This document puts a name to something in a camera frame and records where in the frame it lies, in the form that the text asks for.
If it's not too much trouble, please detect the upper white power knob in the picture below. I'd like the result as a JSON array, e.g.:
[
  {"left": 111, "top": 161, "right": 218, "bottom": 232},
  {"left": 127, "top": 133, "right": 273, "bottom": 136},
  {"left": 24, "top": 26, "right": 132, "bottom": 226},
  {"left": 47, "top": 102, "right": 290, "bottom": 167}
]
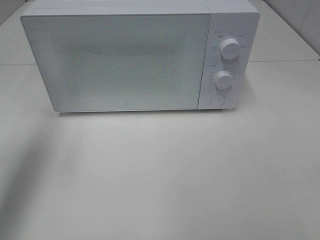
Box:
[{"left": 219, "top": 36, "right": 241, "bottom": 60}]

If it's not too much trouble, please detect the white microwave door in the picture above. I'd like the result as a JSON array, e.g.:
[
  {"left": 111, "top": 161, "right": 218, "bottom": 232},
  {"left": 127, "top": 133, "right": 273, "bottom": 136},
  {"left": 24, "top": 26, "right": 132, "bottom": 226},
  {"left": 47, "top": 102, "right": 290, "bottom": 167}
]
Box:
[{"left": 21, "top": 14, "right": 210, "bottom": 112}]

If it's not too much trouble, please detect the round door release button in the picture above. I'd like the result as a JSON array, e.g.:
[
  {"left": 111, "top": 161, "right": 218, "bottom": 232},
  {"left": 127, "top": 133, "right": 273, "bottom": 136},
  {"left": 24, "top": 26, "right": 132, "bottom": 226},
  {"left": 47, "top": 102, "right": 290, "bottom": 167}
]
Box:
[{"left": 210, "top": 94, "right": 226, "bottom": 106}]

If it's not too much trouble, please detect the white microwave oven body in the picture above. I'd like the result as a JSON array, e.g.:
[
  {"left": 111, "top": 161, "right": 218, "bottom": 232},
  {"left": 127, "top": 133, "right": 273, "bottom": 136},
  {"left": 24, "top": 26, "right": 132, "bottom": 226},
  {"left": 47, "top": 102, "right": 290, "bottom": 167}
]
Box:
[{"left": 20, "top": 0, "right": 260, "bottom": 110}]

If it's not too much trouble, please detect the white timer knob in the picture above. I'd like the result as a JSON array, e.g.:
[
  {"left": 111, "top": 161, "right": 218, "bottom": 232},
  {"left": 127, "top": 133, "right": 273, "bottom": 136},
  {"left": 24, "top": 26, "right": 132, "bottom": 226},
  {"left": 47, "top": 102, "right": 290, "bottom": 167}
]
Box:
[{"left": 213, "top": 70, "right": 234, "bottom": 90}]

